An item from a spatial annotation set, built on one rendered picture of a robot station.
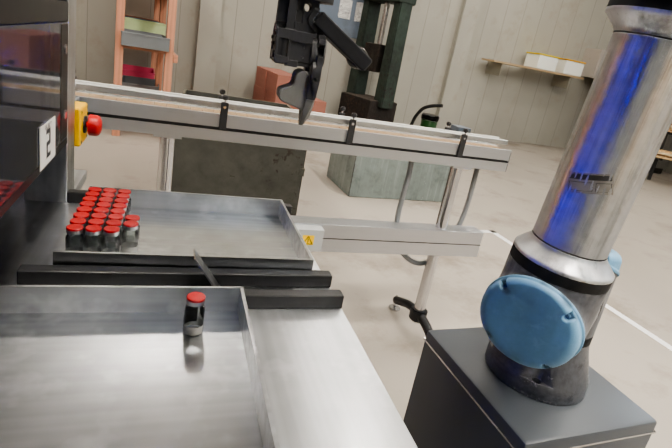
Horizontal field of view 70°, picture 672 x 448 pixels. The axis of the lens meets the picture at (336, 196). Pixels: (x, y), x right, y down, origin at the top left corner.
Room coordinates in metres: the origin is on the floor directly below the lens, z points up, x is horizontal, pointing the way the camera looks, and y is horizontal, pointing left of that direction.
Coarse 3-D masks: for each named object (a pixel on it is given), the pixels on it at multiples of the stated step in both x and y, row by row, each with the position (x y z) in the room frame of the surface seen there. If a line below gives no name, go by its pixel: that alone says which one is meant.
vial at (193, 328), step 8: (192, 304) 0.46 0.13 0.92; (200, 304) 0.46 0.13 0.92; (184, 312) 0.47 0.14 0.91; (192, 312) 0.46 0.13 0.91; (200, 312) 0.46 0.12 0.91; (184, 320) 0.46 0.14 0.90; (192, 320) 0.46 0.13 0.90; (200, 320) 0.46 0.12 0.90; (184, 328) 0.46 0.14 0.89; (192, 328) 0.46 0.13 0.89; (200, 328) 0.46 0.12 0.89
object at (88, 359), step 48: (0, 288) 0.44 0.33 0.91; (48, 288) 0.45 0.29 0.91; (96, 288) 0.47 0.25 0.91; (144, 288) 0.49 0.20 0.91; (192, 288) 0.51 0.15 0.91; (240, 288) 0.53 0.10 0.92; (0, 336) 0.40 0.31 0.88; (48, 336) 0.42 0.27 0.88; (96, 336) 0.43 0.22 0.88; (144, 336) 0.44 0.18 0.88; (192, 336) 0.46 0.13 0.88; (240, 336) 0.48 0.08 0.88; (0, 384) 0.34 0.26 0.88; (48, 384) 0.35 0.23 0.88; (96, 384) 0.36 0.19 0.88; (144, 384) 0.37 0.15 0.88; (192, 384) 0.39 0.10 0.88; (240, 384) 0.40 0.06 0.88; (0, 432) 0.29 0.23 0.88; (48, 432) 0.30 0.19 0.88; (96, 432) 0.31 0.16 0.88; (144, 432) 0.32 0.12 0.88; (192, 432) 0.33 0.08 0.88; (240, 432) 0.34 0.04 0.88
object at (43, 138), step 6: (54, 120) 0.67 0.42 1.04; (42, 126) 0.61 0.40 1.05; (48, 126) 0.64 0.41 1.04; (54, 126) 0.67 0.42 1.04; (42, 132) 0.61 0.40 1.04; (54, 132) 0.67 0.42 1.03; (42, 138) 0.61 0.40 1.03; (48, 138) 0.64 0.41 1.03; (54, 138) 0.67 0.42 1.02; (42, 144) 0.61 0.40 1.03; (54, 144) 0.67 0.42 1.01; (42, 150) 0.61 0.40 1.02; (48, 150) 0.64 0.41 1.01; (54, 150) 0.67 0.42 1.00; (42, 156) 0.61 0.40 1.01; (42, 162) 0.61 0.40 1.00; (48, 162) 0.64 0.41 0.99; (42, 168) 0.61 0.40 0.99
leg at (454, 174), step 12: (456, 168) 1.96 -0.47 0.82; (468, 168) 1.95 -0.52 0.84; (456, 180) 1.96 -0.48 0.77; (444, 192) 1.98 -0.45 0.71; (444, 204) 1.97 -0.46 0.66; (444, 216) 1.96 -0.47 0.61; (444, 228) 1.96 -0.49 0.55; (432, 264) 1.96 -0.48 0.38; (432, 276) 1.97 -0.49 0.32; (420, 288) 1.97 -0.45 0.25; (420, 300) 1.96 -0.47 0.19
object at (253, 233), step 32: (160, 192) 0.81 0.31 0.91; (160, 224) 0.74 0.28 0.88; (192, 224) 0.77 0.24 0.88; (224, 224) 0.79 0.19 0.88; (256, 224) 0.82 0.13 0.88; (288, 224) 0.80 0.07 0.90; (64, 256) 0.53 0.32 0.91; (96, 256) 0.55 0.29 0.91; (128, 256) 0.56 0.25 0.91; (160, 256) 0.57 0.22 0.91; (192, 256) 0.59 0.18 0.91; (224, 256) 0.60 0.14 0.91; (256, 256) 0.69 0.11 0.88; (288, 256) 0.71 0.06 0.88
